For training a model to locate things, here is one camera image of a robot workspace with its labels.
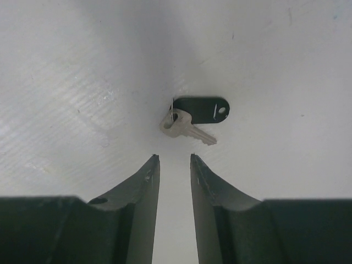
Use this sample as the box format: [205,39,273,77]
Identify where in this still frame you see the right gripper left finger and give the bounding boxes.
[1,155,160,263]

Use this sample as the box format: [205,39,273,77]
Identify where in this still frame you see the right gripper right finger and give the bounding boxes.
[190,154,351,263]

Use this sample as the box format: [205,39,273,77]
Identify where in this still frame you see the key with black tag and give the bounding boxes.
[159,96,230,146]

